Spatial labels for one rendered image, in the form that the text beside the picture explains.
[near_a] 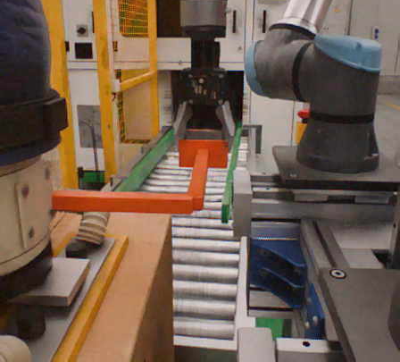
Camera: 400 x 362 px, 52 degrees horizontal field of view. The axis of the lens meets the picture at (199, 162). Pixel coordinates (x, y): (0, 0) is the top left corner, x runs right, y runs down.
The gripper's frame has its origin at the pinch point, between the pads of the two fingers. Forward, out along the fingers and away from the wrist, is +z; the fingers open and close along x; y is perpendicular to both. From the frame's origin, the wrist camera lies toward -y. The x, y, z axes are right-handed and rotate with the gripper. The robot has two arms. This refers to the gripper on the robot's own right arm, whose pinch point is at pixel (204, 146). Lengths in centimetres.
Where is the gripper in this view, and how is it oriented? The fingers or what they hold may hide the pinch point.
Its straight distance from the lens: 74.3
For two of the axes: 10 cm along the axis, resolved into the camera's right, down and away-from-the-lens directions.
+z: 0.0, 9.6, 2.9
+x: 10.0, 0.2, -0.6
